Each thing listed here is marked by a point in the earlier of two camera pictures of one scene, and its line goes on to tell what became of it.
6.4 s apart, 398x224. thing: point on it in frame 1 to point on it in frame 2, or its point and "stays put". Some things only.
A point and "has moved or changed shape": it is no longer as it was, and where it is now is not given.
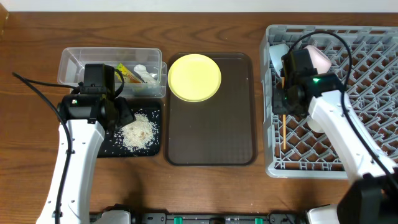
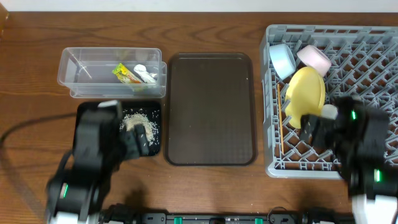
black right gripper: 278,101 to 315,130
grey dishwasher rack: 365,60 stays put
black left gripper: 123,112 to 130,144
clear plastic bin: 138,72 stays put
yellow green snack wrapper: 128,77 stays put
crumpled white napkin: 149,78 stays put
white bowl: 321,62 stays put
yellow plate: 194,78 has moved or changed shape
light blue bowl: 277,51 stays put
